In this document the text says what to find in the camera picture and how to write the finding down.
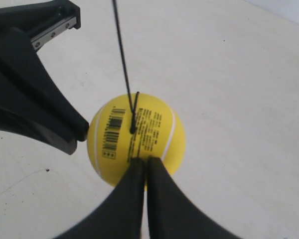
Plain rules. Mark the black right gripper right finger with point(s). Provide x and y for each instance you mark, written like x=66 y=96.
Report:
x=171 y=215

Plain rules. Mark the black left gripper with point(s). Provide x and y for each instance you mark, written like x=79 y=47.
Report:
x=26 y=89

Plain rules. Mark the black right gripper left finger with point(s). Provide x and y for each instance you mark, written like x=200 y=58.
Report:
x=120 y=215

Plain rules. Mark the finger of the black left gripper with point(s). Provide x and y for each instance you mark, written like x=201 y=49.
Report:
x=49 y=132

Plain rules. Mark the yellow tennis ball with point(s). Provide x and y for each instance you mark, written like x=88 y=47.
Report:
x=116 y=135

